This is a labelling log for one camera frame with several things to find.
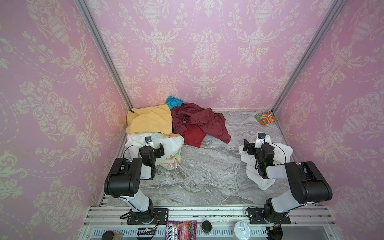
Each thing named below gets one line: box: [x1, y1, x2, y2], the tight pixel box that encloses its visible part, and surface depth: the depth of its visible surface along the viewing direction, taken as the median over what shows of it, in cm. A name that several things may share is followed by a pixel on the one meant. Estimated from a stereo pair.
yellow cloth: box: [126, 103, 173, 136], surface depth 107 cm
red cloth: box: [181, 123, 206, 148], surface depth 102 cm
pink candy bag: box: [164, 220, 198, 240], surface depth 70 cm
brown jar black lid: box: [101, 230, 124, 240], surface depth 63 cm
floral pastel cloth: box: [124, 132, 185, 171], surface depth 97 cm
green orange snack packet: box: [254, 110, 279, 126], surface depth 116 cm
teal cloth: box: [165, 95, 184, 110], surface depth 119 cm
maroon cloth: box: [171, 103, 232, 144], surface depth 106 cm
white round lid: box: [234, 221, 251, 240], surface depth 67 cm
